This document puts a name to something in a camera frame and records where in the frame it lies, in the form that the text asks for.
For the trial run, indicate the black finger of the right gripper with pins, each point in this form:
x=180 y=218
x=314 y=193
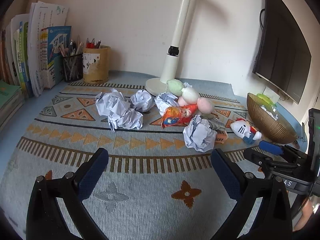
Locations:
x=265 y=162

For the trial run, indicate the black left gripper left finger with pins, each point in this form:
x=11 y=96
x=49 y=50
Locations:
x=44 y=217

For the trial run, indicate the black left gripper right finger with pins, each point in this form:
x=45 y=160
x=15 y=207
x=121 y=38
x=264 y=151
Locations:
x=273 y=220

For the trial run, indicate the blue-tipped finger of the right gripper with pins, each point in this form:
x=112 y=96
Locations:
x=285 y=151

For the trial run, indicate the Hello Kitty plush toy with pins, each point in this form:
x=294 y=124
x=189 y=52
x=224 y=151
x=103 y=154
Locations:
x=241 y=128

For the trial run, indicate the small orange packet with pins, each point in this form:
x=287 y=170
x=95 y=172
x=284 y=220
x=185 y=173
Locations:
x=221 y=137

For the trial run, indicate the plaid fabric bow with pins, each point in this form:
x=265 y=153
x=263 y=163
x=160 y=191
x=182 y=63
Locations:
x=216 y=124

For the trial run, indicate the large paper ball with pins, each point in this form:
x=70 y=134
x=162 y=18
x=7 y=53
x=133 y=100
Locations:
x=118 y=111

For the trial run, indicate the orange snack bag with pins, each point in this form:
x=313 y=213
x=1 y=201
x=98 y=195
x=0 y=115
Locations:
x=178 y=115

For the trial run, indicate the small paper ball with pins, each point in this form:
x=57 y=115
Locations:
x=142 y=101

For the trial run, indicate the person's hand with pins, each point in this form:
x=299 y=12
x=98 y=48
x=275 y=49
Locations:
x=307 y=211

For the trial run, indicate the brown ribbed bowl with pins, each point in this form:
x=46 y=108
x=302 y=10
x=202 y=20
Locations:
x=272 y=124

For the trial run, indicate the green books pile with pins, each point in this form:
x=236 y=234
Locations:
x=12 y=99

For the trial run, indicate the yellow cylindrical pen holder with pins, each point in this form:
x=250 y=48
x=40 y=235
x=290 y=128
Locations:
x=96 y=63

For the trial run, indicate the white paper book stack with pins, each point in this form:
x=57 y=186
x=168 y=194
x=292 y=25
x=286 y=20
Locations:
x=25 y=34

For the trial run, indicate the black mesh pencil cup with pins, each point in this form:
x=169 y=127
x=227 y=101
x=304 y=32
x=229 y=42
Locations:
x=72 y=58

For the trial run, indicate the white desk lamp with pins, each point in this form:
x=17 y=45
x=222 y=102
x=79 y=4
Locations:
x=157 y=85

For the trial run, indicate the blue cover workbook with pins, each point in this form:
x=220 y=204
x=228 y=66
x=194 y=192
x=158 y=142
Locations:
x=52 y=38

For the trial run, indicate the black wall monitor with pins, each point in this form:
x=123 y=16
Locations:
x=283 y=58

